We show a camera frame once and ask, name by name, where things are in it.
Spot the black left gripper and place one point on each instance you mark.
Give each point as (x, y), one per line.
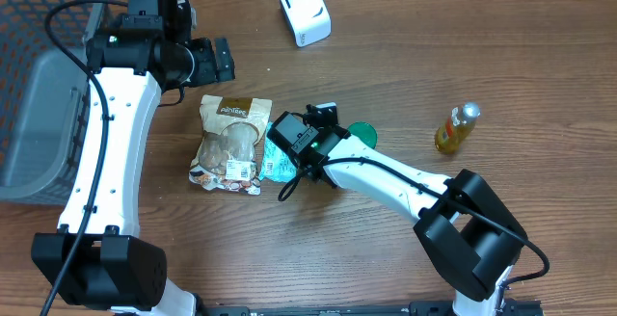
(203, 72)

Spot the brown white snack bag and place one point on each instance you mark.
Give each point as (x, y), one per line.
(232, 127)

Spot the mint green tissue pack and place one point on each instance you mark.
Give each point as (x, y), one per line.
(276, 165)

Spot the green white can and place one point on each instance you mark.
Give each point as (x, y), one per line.
(365, 132)

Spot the yellow drink bottle grey cap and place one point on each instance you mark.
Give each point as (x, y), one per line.
(457, 127)

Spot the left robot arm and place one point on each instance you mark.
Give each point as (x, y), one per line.
(96, 257)

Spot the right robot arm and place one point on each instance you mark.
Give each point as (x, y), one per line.
(470, 236)

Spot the white barcode scanner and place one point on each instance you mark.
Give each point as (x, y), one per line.
(309, 20)

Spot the dark grey plastic basket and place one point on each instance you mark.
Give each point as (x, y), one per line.
(44, 99)

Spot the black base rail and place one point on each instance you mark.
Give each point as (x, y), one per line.
(412, 309)

